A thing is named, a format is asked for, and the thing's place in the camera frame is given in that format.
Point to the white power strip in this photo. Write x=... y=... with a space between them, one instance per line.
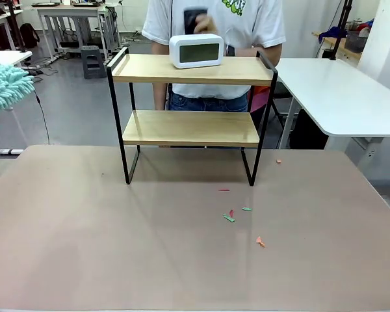
x=11 y=151

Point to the black tray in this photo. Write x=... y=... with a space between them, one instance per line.
x=86 y=4
x=45 y=4

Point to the person's left hand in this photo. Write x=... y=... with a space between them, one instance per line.
x=206 y=24

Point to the grey mesh basket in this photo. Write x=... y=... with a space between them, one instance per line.
x=356 y=42

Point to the white desk with grey legs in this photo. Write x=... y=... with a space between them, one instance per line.
x=68 y=11

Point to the blue cloth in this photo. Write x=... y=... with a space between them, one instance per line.
x=333 y=32

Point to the black wrist watch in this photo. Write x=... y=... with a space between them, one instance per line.
x=230 y=51

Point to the person in white t-shirt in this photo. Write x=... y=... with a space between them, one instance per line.
x=253 y=26

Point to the pink chair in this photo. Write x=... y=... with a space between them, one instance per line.
x=258 y=99

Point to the grey plastic step stool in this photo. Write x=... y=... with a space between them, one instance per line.
x=93 y=61

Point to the large white table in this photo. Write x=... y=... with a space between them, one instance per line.
x=338 y=97

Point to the teal chenille duster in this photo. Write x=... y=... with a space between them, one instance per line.
x=6 y=84

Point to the wooden work table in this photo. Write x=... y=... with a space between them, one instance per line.
x=328 y=40

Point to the black chair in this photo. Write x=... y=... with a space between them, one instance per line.
x=308 y=130

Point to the person's right forearm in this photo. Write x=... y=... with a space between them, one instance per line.
x=159 y=97

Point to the black backpack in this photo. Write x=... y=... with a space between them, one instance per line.
x=29 y=34

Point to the black frame wooden shelf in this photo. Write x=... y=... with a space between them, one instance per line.
x=188 y=128

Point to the white digital clock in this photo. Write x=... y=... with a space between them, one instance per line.
x=175 y=42

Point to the white desk with bag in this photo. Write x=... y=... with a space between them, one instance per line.
x=9 y=14

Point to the small white side table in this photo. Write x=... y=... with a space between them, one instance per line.
x=6 y=58

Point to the long green paper scrap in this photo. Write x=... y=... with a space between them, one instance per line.
x=229 y=218

